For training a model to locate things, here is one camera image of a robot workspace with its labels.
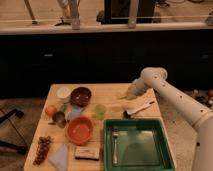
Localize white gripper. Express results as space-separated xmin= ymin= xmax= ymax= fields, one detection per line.
xmin=126 ymin=78 xmax=147 ymax=99

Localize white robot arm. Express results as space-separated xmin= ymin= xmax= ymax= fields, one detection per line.
xmin=126 ymin=67 xmax=213 ymax=171

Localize green translucent cup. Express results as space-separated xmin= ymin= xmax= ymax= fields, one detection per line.
xmin=95 ymin=104 xmax=106 ymax=120

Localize metal fork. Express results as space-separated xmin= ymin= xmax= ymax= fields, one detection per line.
xmin=113 ymin=131 xmax=118 ymax=164

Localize green plastic tray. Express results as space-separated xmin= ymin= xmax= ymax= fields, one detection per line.
xmin=104 ymin=119 xmax=175 ymax=171

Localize dark maroon bowl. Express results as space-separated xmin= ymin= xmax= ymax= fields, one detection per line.
xmin=70 ymin=87 xmax=92 ymax=107

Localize light blue plastic piece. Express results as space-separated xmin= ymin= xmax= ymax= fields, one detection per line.
xmin=67 ymin=106 xmax=83 ymax=121

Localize orange bowl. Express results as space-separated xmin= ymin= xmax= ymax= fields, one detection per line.
xmin=66 ymin=116 xmax=93 ymax=145

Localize small white cup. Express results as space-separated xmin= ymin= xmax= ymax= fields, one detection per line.
xmin=56 ymin=87 xmax=71 ymax=103

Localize dark metal cup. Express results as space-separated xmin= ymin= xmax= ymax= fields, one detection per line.
xmin=52 ymin=112 xmax=66 ymax=128

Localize orange fruit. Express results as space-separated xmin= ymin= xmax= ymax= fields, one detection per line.
xmin=45 ymin=105 xmax=57 ymax=117

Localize light blue cloth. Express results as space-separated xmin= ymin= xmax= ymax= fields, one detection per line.
xmin=49 ymin=144 xmax=68 ymax=171

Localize red grape bunch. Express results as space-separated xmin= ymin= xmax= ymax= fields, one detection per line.
xmin=33 ymin=136 xmax=51 ymax=165

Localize black tripod stand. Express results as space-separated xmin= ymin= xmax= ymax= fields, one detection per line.
xmin=0 ymin=107 xmax=29 ymax=155

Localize white handled brush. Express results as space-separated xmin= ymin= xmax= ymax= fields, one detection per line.
xmin=123 ymin=101 xmax=154 ymax=119

